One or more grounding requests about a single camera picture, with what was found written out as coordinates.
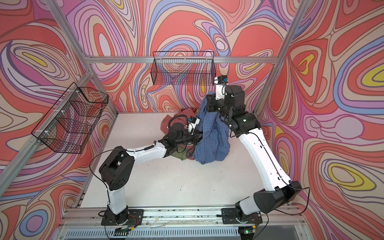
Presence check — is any left wire basket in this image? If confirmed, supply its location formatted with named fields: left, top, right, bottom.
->
left=31, top=83, right=109, bottom=154

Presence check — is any wire basket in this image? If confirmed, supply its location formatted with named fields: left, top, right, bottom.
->
left=31, top=83, right=109, bottom=154
left=151, top=51, right=216, bottom=86

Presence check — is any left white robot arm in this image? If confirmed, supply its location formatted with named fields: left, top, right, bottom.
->
left=99, top=119, right=202, bottom=216

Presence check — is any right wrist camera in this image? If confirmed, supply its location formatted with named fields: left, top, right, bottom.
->
left=213, top=75, right=228, bottom=85

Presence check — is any blue plaid shirt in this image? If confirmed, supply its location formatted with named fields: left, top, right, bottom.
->
left=193, top=95, right=231, bottom=165

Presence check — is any pink printed t-shirt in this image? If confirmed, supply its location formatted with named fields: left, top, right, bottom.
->
left=160, top=108, right=197, bottom=134

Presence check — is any green shirt blue trim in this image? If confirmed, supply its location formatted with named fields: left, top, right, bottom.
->
left=171, top=145, right=196, bottom=161

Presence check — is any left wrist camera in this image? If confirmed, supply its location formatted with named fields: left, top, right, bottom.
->
left=187, top=117, right=200, bottom=135

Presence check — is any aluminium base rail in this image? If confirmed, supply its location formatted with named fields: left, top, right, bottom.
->
left=59, top=205, right=307, bottom=229

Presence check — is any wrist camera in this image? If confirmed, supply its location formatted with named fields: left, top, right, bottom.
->
left=213, top=75, right=228, bottom=85
left=187, top=117, right=200, bottom=135

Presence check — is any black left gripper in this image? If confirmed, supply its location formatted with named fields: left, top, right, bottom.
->
left=174, top=130, right=208, bottom=148

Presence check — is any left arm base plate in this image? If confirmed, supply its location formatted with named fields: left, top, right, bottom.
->
left=99, top=208, right=144, bottom=227

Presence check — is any back wire basket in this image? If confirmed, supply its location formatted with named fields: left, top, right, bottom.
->
left=151, top=51, right=216, bottom=86

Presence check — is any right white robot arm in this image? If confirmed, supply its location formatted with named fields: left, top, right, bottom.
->
left=206, top=84, right=302, bottom=215

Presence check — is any aluminium frame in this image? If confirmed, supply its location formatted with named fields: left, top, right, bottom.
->
left=0, top=0, right=313, bottom=199

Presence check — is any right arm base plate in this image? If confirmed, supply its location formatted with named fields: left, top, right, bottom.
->
left=217, top=207, right=263, bottom=226

